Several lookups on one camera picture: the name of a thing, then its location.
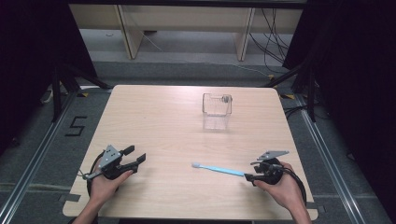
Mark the black curtain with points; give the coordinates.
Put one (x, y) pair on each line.
(34, 62)
(358, 77)

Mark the black metal stand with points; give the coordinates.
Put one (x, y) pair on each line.
(311, 93)
(56, 93)

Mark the metal floor rail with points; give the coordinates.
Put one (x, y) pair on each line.
(330, 161)
(34, 161)

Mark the person's right hand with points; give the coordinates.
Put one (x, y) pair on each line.
(288, 189)

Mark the yellow black tape piece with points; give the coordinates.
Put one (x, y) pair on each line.
(82, 94)
(288, 96)

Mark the person's left hand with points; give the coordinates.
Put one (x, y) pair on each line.
(102, 188)

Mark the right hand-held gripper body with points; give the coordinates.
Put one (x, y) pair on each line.
(271, 172)

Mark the clear plastic container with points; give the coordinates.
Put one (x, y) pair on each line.
(216, 109)

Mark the light blue toothbrush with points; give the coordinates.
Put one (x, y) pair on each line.
(218, 169)

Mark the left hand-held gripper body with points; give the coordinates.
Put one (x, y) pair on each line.
(109, 157)

